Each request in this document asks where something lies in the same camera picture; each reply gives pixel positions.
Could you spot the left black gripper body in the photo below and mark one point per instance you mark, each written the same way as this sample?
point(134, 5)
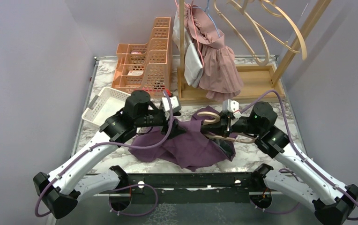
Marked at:
point(164, 123)

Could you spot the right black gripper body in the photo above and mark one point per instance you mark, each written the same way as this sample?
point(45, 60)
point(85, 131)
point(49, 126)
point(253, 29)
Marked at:
point(240, 126)

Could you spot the purple cloth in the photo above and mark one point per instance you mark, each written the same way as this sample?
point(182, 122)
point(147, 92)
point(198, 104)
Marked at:
point(191, 150)

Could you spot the pink clothes pile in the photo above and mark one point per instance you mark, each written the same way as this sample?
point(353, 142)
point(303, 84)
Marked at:
point(220, 76)

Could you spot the white skirt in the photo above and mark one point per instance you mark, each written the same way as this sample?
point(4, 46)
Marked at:
point(193, 65)

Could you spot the pink wire hanger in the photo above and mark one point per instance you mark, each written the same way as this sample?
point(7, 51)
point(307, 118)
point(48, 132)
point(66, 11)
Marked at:
point(195, 37)

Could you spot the blue wire hanger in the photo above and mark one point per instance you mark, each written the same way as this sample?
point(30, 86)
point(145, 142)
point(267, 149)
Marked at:
point(206, 11)

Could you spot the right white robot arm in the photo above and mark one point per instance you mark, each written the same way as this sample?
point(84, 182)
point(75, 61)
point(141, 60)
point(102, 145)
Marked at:
point(331, 200)

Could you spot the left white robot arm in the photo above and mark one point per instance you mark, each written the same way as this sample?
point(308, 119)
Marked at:
point(118, 116)

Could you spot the wooden hanger rack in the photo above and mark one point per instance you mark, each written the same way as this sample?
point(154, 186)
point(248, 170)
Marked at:
point(262, 76)

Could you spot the orange plastic file organizer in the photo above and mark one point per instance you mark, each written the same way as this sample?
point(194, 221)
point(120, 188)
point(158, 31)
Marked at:
point(146, 66)

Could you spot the white plastic basket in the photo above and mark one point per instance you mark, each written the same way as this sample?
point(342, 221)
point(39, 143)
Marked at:
point(104, 105)

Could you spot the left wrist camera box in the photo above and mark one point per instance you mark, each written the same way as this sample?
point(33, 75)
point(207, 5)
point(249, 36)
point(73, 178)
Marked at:
point(173, 104)

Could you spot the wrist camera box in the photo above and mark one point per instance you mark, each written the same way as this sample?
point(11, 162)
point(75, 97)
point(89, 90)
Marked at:
point(231, 109)
point(173, 104)

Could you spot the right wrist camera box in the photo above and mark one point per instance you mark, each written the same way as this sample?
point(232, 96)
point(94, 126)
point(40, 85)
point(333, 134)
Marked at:
point(231, 109)

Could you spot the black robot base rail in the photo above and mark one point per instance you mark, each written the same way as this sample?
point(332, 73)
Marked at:
point(183, 188)

